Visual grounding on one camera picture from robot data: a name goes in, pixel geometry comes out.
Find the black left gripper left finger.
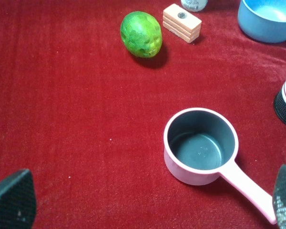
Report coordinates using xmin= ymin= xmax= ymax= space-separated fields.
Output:
xmin=0 ymin=169 xmax=37 ymax=229

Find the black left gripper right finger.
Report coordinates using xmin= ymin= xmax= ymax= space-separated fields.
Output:
xmin=273 ymin=164 xmax=286 ymax=229

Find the green lime fruit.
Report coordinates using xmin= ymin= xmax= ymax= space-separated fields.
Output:
xmin=120 ymin=11 xmax=163 ymax=58

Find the red velvet tablecloth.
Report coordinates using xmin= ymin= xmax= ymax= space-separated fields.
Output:
xmin=0 ymin=0 xmax=286 ymax=229

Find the light blue bowl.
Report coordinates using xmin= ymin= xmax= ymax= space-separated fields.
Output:
xmin=237 ymin=0 xmax=286 ymax=43

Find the orange layered cake block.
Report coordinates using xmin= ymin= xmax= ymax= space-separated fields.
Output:
xmin=163 ymin=3 xmax=202 ymax=43

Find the blue white spray can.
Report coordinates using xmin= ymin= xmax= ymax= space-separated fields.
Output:
xmin=181 ymin=0 xmax=208 ymax=12

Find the pink saucepan with handle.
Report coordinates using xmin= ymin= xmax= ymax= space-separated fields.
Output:
xmin=163 ymin=107 xmax=277 ymax=224

